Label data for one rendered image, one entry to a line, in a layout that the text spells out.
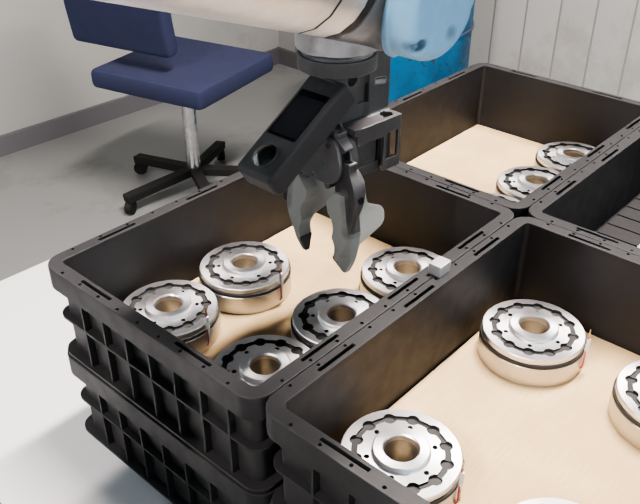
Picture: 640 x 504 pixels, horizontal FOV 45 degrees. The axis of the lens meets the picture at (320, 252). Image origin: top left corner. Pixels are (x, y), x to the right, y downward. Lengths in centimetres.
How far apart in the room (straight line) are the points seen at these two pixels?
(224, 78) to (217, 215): 166
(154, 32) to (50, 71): 95
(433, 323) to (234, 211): 30
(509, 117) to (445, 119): 12
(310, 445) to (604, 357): 38
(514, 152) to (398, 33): 79
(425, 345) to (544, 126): 60
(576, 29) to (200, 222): 242
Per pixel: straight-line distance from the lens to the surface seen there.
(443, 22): 50
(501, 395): 78
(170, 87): 250
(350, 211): 71
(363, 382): 69
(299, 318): 80
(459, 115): 128
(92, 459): 91
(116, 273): 85
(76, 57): 346
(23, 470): 92
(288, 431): 59
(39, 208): 293
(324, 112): 68
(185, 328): 79
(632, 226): 109
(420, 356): 76
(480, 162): 120
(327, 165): 71
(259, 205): 96
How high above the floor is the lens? 134
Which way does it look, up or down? 32 degrees down
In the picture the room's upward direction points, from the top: straight up
